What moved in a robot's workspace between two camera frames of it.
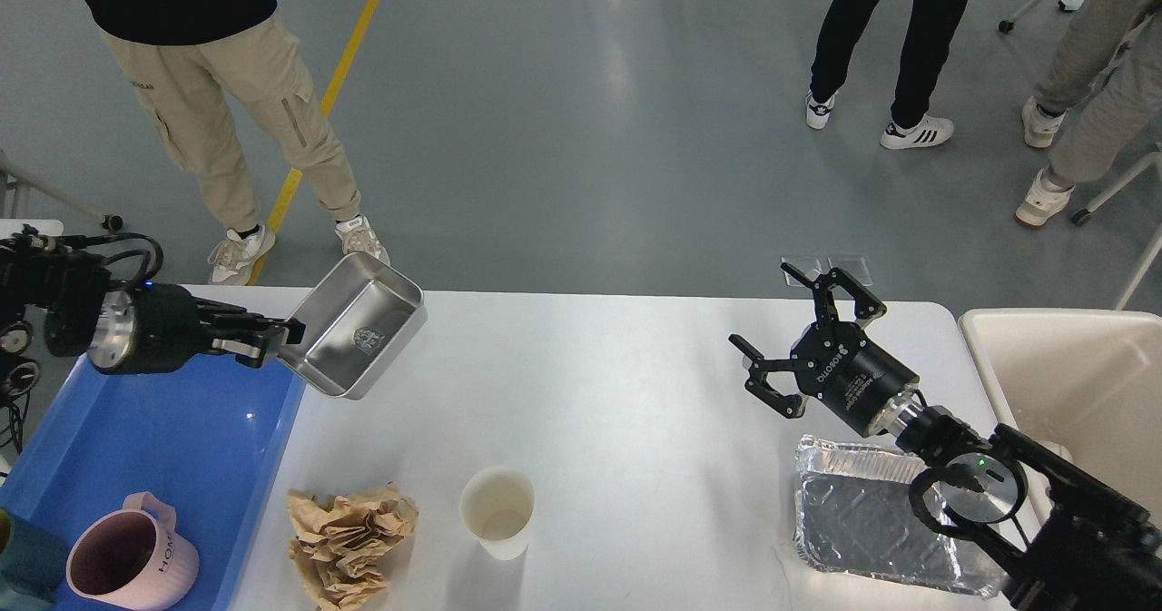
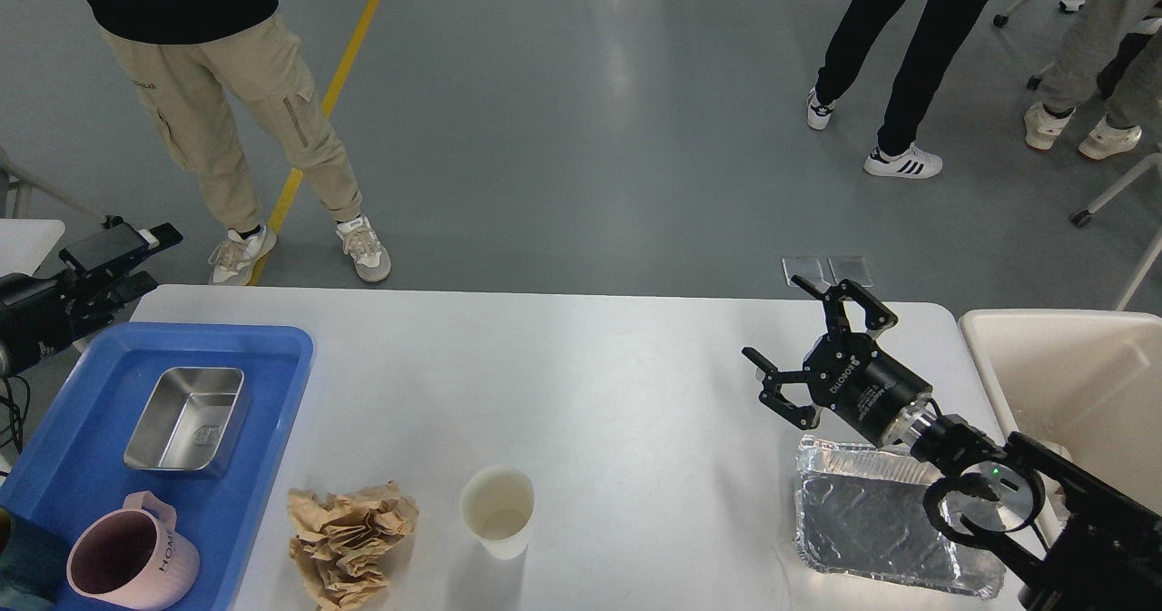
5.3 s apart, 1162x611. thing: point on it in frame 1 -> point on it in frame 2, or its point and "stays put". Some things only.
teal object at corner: [34, 567] stays put
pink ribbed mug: [133, 558] stays put
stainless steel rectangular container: [357, 323] -> [192, 420]
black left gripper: [157, 327] -> [37, 315]
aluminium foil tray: [854, 514] stays put
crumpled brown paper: [340, 542] stays put
